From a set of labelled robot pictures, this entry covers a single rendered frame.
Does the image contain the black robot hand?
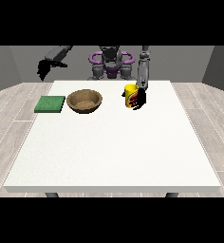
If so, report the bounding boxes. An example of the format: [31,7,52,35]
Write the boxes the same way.
[121,86,147,111]
[36,59,68,82]

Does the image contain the yellow cup with melon print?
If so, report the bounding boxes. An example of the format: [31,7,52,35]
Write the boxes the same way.
[123,83,140,109]

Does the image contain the green square pad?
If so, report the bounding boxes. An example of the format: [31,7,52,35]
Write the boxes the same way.
[33,95,66,114]

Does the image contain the brown wooden bowl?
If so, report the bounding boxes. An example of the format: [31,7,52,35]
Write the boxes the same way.
[65,88,103,114]

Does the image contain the grey robot trunk purple rings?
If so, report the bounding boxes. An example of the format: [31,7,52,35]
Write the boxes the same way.
[87,46,137,82]

